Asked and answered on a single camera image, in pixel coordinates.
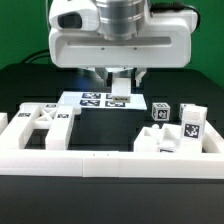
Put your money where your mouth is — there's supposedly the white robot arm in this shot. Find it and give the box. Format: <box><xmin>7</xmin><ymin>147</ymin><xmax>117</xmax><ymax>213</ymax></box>
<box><xmin>49</xmin><ymin>0</ymin><xmax>200</xmax><ymax>85</ymax></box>

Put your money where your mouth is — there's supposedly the white sheet with markers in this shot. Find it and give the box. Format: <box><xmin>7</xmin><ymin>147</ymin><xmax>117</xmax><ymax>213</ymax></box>
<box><xmin>58</xmin><ymin>91</ymin><xmax>147</xmax><ymax>110</ymax></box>

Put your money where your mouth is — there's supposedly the black cable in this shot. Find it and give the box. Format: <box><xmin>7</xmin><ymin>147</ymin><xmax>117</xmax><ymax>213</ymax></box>
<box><xmin>19</xmin><ymin>48</ymin><xmax>51</xmax><ymax>64</ymax></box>

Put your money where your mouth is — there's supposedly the white U-shaped obstacle fence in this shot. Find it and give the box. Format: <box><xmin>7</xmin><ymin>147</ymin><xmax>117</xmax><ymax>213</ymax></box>
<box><xmin>0</xmin><ymin>125</ymin><xmax>224</xmax><ymax>179</ymax></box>

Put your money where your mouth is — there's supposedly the white block left edge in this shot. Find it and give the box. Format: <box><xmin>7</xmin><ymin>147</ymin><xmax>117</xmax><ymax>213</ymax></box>
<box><xmin>0</xmin><ymin>113</ymin><xmax>8</xmax><ymax>134</ymax></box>

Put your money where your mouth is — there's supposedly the white chair seat part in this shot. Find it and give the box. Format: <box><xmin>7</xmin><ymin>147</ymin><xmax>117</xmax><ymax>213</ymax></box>
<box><xmin>133</xmin><ymin>123</ymin><xmax>205</xmax><ymax>154</ymax></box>

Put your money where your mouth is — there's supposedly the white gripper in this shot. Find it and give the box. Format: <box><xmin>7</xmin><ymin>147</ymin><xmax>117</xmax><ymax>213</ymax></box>
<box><xmin>49</xmin><ymin>0</ymin><xmax>199</xmax><ymax>87</ymax></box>

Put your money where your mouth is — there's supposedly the white chair back frame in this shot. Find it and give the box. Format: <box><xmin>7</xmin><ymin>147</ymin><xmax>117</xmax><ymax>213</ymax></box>
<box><xmin>0</xmin><ymin>103</ymin><xmax>81</xmax><ymax>150</ymax></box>

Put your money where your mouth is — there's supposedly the thin grey cable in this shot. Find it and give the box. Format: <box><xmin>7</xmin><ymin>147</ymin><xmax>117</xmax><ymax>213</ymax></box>
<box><xmin>45</xmin><ymin>0</ymin><xmax>51</xmax><ymax>34</ymax></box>

